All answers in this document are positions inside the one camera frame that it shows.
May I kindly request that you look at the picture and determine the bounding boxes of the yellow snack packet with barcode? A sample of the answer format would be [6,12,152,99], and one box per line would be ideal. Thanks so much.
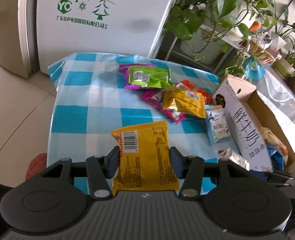
[111,121,179,195]

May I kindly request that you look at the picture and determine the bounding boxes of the green snack packet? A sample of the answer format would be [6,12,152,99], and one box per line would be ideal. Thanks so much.
[128,65,174,89]

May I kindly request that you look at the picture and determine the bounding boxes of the purple snack packet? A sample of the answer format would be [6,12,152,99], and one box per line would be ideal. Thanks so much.
[119,63,156,90]

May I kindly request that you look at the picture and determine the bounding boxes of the snacks inside box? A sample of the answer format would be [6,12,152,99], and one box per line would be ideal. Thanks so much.
[259,126,289,171]

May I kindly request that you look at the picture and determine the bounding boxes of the silver snack packet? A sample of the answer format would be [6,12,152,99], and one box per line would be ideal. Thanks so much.
[219,148,250,171]

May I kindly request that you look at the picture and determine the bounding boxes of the white blue snack packet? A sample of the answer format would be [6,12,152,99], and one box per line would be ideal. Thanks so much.
[205,105,231,145]

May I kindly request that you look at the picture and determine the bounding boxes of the red cushion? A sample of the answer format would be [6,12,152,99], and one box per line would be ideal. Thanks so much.
[25,153,47,180]

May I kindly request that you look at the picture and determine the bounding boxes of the blue white checkered tablecloth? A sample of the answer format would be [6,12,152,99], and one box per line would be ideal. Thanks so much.
[47,53,222,165]

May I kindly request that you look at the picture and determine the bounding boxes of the pink snack packet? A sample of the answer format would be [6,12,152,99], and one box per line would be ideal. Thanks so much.
[141,89,185,123]

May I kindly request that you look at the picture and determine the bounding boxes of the white cardboard milk box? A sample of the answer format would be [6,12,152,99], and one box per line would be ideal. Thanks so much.
[212,75,295,173]

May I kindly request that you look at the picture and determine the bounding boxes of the orange red snack packet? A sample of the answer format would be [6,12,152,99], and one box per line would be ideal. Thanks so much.
[175,80,213,105]

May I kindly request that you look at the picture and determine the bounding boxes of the blue plastic bag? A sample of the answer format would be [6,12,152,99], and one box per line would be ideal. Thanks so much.
[243,57,266,81]

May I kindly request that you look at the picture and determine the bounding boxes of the white metal plant shelf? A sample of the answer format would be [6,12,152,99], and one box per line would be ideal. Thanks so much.
[163,24,243,74]

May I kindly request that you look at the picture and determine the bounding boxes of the small potted plant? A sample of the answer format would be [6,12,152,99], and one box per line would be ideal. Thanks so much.
[272,52,295,92]

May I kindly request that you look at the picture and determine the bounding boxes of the white refrigerator with green print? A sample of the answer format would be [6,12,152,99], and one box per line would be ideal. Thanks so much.
[19,0,174,73]

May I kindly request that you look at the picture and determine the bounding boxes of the green pothos plant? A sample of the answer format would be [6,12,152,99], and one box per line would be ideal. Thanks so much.
[163,0,295,61]

